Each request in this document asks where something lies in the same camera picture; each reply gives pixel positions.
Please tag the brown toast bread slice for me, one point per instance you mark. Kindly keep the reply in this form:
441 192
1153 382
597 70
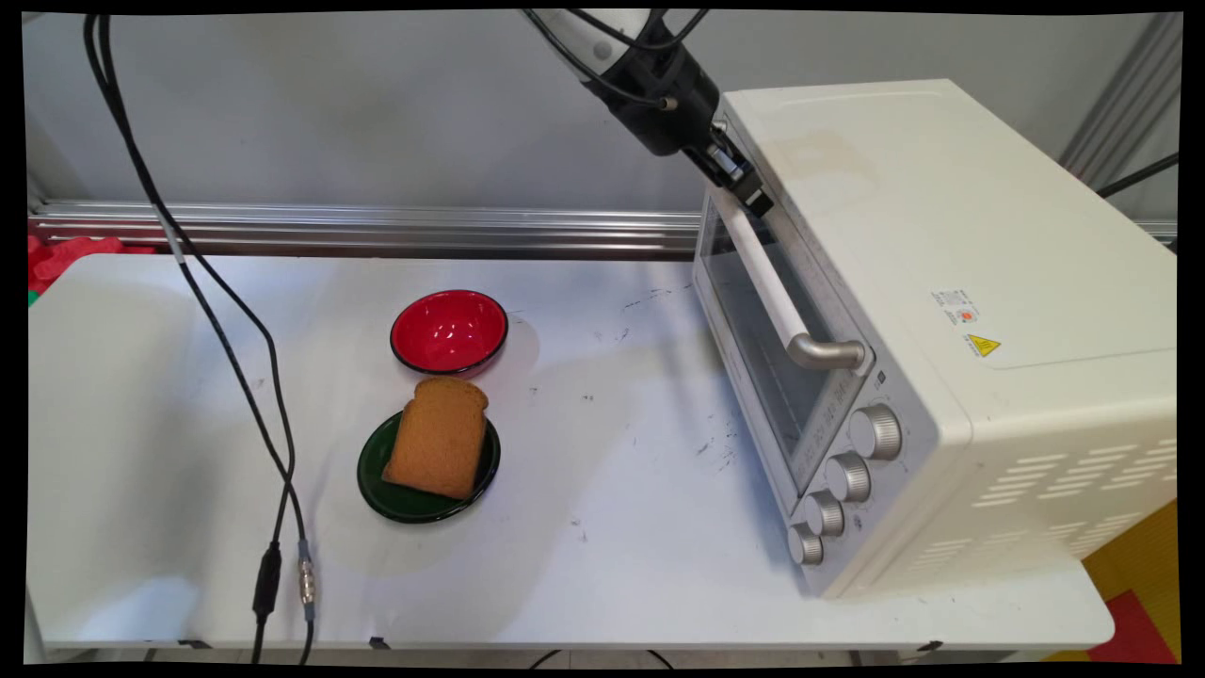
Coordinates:
438 443

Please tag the cream toaster oven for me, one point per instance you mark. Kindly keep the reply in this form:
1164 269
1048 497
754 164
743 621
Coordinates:
941 235

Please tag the dark green plate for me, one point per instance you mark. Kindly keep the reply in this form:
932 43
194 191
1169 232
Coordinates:
377 471

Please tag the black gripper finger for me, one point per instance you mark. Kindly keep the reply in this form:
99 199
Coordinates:
753 198
714 168

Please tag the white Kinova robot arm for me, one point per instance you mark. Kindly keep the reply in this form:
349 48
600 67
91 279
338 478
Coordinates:
588 38

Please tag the white label sticker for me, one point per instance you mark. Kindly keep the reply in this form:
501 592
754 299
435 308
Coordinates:
955 306

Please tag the small silver oven knob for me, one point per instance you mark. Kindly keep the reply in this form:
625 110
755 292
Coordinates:
806 544

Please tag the glass oven door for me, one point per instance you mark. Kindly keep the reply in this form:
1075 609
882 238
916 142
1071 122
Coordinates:
753 358

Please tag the aluminium frame rail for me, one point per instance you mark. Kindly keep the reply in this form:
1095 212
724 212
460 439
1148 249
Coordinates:
377 226

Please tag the yellow warning sticker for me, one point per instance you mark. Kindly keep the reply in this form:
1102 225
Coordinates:
983 346

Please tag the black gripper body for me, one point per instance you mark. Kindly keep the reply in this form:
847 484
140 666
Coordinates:
664 99

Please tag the red bowl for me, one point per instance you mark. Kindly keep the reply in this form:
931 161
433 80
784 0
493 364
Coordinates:
450 330

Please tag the red cloth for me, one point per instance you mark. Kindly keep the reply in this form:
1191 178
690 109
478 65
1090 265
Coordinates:
66 256

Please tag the red floor mat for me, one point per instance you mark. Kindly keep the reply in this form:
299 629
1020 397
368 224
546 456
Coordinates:
1139 631

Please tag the yellow floor mat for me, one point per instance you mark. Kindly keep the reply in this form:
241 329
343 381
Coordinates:
1144 556

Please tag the large silver oven knob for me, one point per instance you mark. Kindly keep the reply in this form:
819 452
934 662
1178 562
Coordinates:
877 431

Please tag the aluminium frame post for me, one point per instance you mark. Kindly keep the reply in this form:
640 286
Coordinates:
1125 94

